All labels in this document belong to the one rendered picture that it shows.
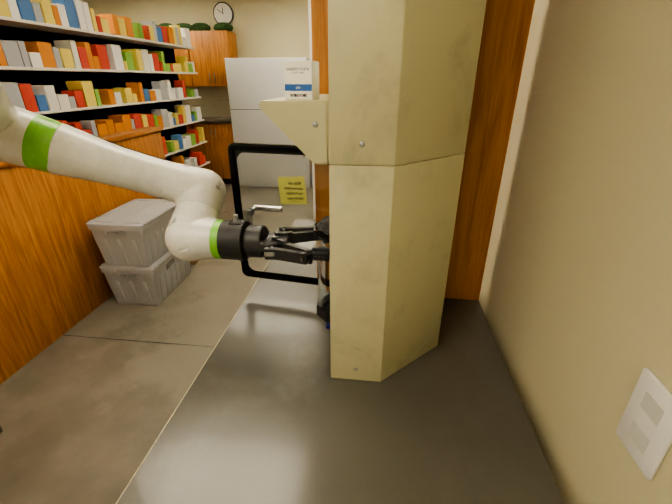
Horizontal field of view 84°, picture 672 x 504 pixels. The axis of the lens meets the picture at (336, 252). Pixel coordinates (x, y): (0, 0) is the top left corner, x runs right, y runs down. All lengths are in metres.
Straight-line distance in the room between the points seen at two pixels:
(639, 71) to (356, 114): 0.39
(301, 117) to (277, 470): 0.59
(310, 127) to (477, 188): 0.56
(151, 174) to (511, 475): 0.93
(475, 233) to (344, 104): 0.61
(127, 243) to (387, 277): 2.41
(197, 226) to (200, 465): 0.47
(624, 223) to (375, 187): 0.36
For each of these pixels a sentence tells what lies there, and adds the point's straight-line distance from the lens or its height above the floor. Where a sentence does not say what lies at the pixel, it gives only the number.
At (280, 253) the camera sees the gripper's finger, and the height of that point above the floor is 1.21.
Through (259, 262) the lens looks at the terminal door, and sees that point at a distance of 1.14.
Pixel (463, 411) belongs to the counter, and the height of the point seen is 0.94.
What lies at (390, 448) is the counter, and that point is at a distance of 0.77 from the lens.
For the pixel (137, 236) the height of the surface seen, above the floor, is 0.57.
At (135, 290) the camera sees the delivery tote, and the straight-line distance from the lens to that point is 3.12.
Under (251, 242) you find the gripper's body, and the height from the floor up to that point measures 1.21.
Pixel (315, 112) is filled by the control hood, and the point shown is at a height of 1.49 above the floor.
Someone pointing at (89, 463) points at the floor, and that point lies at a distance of 2.19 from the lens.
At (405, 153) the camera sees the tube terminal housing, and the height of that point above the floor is 1.43.
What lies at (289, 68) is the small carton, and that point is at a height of 1.56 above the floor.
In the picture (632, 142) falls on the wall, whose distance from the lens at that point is 0.68.
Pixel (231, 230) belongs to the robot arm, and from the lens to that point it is 0.86.
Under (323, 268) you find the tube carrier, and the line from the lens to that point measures 0.83.
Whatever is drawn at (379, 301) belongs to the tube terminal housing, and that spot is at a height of 1.15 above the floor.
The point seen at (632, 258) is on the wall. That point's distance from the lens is 0.65.
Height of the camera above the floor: 1.54
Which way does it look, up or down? 25 degrees down
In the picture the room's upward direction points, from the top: straight up
